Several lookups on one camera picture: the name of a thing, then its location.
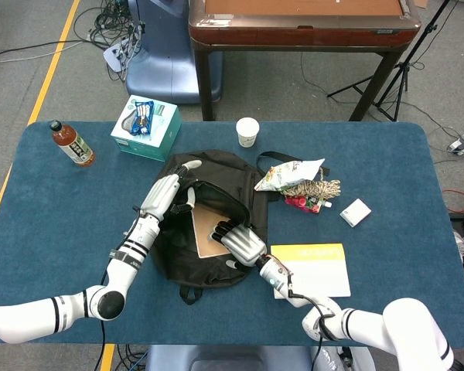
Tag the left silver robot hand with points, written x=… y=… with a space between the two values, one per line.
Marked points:
x=160 y=197

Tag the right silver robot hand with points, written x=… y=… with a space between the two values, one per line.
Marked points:
x=243 y=245

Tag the brown notebook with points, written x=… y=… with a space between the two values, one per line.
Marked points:
x=205 y=239

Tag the black fabric backpack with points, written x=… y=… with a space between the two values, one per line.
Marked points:
x=232 y=170

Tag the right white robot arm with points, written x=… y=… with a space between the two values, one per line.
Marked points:
x=371 y=322

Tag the yellow white notepad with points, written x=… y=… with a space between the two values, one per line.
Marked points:
x=321 y=270

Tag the white chips bag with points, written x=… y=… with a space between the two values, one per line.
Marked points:
x=290 y=174

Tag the teal cardboard product box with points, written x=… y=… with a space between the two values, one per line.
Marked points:
x=162 y=133

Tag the pink drink pouch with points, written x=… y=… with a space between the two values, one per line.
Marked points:
x=305 y=205

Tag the blue cookie snack pack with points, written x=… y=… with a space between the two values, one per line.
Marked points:
x=142 y=118

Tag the tea bottle with black cap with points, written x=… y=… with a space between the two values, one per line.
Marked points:
x=75 y=148

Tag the blue felt table cover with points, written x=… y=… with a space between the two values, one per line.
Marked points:
x=62 y=216

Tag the white paper cup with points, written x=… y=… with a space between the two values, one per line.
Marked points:
x=247 y=133

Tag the blue-grey robot torso base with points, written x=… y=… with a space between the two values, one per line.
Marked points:
x=236 y=359

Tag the small white box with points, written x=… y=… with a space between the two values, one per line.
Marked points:
x=355 y=212

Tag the brown mahjong table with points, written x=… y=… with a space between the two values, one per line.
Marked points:
x=301 y=33

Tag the black tripod stand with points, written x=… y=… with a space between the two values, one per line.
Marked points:
x=400 y=73

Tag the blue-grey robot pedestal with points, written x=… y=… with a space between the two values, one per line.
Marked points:
x=166 y=65

